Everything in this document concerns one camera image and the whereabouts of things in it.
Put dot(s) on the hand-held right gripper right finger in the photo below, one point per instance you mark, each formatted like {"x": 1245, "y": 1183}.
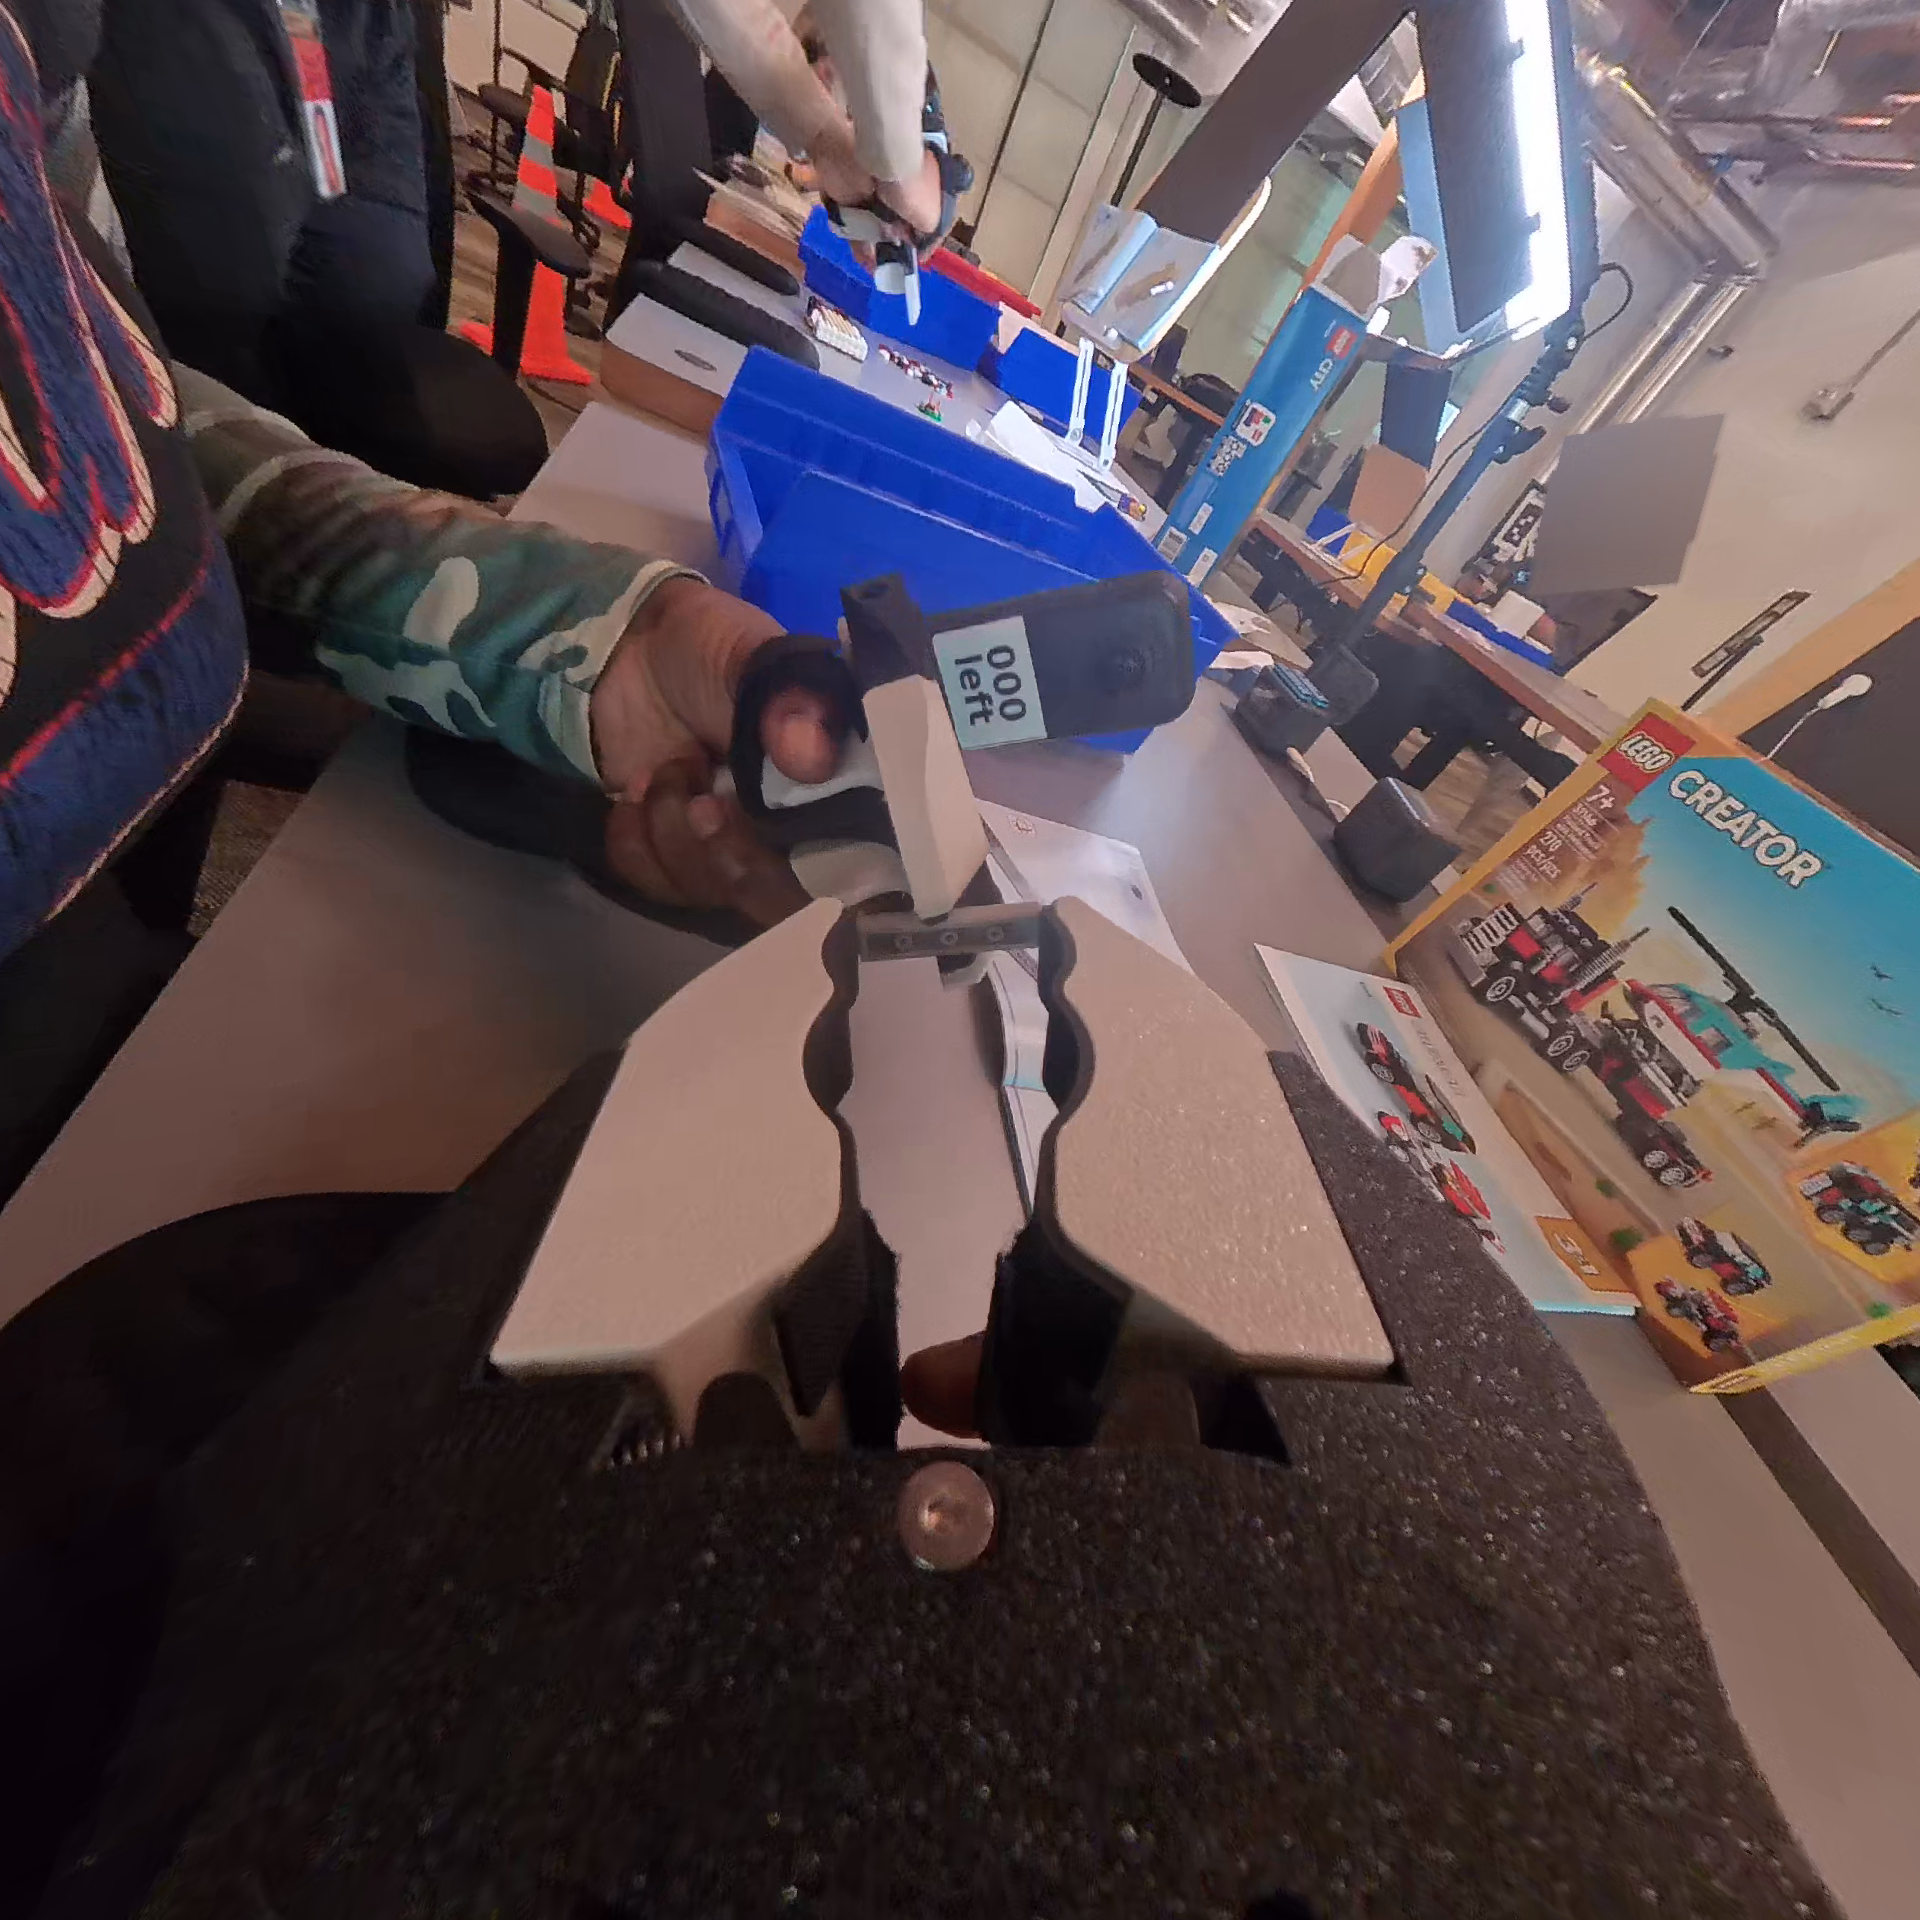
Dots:
{"x": 1201, "y": 1185}

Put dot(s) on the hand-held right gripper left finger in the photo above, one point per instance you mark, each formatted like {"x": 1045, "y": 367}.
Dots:
{"x": 705, "y": 1171}

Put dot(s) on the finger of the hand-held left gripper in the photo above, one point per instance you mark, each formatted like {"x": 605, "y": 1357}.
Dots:
{"x": 930, "y": 795}

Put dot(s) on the large blue plastic bin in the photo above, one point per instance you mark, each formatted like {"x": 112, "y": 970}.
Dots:
{"x": 901, "y": 493}

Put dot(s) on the another person's forearm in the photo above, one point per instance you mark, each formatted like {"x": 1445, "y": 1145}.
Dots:
{"x": 840, "y": 76}

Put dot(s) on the person's left forearm camouflage sleeve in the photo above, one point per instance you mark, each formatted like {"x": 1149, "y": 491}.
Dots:
{"x": 422, "y": 599}

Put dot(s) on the small blue plastic bin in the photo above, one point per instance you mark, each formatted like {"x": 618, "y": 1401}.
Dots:
{"x": 1059, "y": 375}

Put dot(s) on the tall blue lego box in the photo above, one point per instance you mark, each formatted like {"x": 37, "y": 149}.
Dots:
{"x": 1277, "y": 420}

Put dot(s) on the lego set box with trucks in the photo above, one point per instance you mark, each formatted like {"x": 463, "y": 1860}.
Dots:
{"x": 1694, "y": 1049}

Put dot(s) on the person's left hand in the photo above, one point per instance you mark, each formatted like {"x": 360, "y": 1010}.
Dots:
{"x": 662, "y": 691}

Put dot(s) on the white instruction booklet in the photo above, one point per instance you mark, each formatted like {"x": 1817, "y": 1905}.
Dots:
{"x": 1079, "y": 900}

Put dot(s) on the black device with cyan part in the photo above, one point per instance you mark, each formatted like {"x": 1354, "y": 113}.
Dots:
{"x": 1306, "y": 698}

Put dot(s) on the instruction booklet with red car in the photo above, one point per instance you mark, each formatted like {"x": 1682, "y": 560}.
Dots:
{"x": 1424, "y": 1095}

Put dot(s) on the black block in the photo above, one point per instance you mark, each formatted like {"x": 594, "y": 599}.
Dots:
{"x": 1395, "y": 839}

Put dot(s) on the black light stand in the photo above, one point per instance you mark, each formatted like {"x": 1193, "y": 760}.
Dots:
{"x": 1440, "y": 493}

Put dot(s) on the black office chair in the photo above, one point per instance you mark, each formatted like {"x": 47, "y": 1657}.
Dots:
{"x": 434, "y": 404}

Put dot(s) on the studio light panel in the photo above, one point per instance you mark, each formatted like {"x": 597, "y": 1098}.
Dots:
{"x": 1517, "y": 149}

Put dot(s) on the orange traffic cone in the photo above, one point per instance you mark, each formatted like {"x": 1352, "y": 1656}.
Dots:
{"x": 543, "y": 255}

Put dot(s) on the person's blue knit sweater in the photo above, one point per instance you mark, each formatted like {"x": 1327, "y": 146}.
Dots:
{"x": 90, "y": 451}

